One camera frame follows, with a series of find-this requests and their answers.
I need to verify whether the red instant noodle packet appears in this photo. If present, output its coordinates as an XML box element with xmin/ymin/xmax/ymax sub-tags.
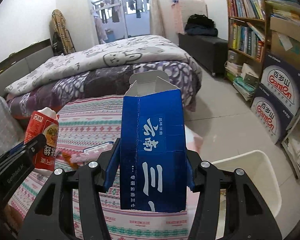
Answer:
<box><xmin>24</xmin><ymin>107</ymin><xmax>59</xmax><ymax>177</ymax></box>

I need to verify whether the white cartoon print blanket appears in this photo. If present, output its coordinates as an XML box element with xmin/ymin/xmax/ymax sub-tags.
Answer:
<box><xmin>4</xmin><ymin>35</ymin><xmax>190</xmax><ymax>96</ymax></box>

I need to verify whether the dark clothes pile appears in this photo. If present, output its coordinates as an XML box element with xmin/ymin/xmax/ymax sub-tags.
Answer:
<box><xmin>185</xmin><ymin>14</ymin><xmax>218</xmax><ymax>37</ymax></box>

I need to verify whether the blue carton box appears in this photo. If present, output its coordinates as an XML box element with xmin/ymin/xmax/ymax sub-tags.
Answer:
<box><xmin>120</xmin><ymin>70</ymin><xmax>187</xmax><ymax>213</ymax></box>

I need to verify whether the ganten water carton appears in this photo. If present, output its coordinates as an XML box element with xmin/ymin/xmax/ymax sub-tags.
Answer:
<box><xmin>251</xmin><ymin>83</ymin><xmax>300</xmax><ymax>144</ymax></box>
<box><xmin>261</xmin><ymin>53</ymin><xmax>300</xmax><ymax>115</ymax></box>

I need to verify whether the grey pillow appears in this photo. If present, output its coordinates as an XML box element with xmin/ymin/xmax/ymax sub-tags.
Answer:
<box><xmin>0</xmin><ymin>97</ymin><xmax>24</xmax><ymax>156</ymax></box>

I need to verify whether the white blue medicine box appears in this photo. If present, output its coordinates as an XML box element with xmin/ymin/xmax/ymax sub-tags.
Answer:
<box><xmin>83</xmin><ymin>141</ymin><xmax>114</xmax><ymax>154</ymax></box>

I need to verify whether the grey bed headboard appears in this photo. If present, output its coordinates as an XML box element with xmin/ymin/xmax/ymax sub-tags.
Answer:
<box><xmin>0</xmin><ymin>39</ymin><xmax>53</xmax><ymax>97</ymax></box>

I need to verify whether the white shelf rack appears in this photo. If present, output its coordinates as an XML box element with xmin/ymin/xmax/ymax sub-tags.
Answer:
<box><xmin>281</xmin><ymin>111</ymin><xmax>300</xmax><ymax>179</ymax></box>

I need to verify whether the orange snack wrapper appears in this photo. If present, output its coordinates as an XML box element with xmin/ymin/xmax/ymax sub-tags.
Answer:
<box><xmin>61</xmin><ymin>152</ymin><xmax>79</xmax><ymax>170</ymax></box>

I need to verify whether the stack of books on floor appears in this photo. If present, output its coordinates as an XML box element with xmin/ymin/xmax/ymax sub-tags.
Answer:
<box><xmin>225</xmin><ymin>61</ymin><xmax>259</xmax><ymax>101</ymax></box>

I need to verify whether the cream curtain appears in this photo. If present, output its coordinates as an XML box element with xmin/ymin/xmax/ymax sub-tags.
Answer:
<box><xmin>149</xmin><ymin>0</ymin><xmax>165</xmax><ymax>37</ymax></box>

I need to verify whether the lower Ganten water carton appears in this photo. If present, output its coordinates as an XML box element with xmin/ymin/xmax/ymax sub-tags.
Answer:
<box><xmin>251</xmin><ymin>83</ymin><xmax>300</xmax><ymax>144</ymax></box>

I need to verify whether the white drawer cabinet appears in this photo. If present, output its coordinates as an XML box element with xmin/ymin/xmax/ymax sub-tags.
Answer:
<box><xmin>171</xmin><ymin>0</ymin><xmax>207</xmax><ymax>34</ymax></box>

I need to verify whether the white plastic trash bin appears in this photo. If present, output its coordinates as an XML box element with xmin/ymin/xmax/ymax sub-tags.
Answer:
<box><xmin>211</xmin><ymin>149</ymin><xmax>282</xmax><ymax>240</ymax></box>

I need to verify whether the wooden bookshelf with books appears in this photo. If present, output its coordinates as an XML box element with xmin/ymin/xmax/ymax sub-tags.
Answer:
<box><xmin>223</xmin><ymin>0</ymin><xmax>271</xmax><ymax>81</ymax></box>

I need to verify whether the purple white floral quilt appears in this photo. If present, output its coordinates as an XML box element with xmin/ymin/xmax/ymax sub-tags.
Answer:
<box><xmin>6</xmin><ymin>61</ymin><xmax>202</xmax><ymax>119</ymax></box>

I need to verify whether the upper Ganten water carton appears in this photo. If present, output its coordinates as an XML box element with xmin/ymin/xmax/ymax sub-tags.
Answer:
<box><xmin>261</xmin><ymin>53</ymin><xmax>300</xmax><ymax>115</ymax></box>

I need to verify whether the brown cardboard box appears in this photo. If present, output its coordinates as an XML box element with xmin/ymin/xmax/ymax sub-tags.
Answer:
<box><xmin>270</xmin><ymin>17</ymin><xmax>300</xmax><ymax>70</ymax></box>

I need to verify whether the black storage bench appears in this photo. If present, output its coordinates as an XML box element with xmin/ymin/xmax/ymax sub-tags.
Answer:
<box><xmin>178</xmin><ymin>34</ymin><xmax>228</xmax><ymax>76</ymax></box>

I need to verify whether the pink foam puzzle piece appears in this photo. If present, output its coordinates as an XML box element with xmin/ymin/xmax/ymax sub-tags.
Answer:
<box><xmin>70</xmin><ymin>152</ymin><xmax>98</xmax><ymax>164</ymax></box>

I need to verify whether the striped patterned bed sheet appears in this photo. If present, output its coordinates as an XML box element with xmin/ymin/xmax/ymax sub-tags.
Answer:
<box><xmin>7</xmin><ymin>94</ymin><xmax>206</xmax><ymax>240</ymax></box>

